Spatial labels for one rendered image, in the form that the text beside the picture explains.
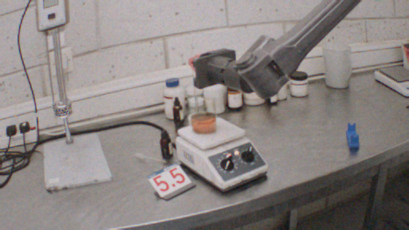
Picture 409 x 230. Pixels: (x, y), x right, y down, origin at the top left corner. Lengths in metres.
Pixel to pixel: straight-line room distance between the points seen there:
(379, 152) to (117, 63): 0.89
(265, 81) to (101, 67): 0.78
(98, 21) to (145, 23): 0.17
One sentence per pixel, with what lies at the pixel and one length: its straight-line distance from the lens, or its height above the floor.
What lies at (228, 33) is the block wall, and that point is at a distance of 1.61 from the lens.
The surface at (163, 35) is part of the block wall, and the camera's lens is 1.55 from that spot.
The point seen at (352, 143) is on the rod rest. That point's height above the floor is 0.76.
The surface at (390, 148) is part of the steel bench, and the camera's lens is 1.24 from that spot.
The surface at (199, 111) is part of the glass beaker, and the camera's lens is 1.09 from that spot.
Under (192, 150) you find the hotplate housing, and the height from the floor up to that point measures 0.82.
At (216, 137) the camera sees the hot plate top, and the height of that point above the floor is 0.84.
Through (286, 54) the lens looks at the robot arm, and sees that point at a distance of 0.85.
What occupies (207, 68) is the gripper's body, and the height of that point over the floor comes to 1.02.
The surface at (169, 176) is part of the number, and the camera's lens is 1.08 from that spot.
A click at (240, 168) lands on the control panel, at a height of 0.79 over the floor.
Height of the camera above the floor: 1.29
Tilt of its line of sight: 22 degrees down
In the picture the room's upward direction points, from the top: 5 degrees counter-clockwise
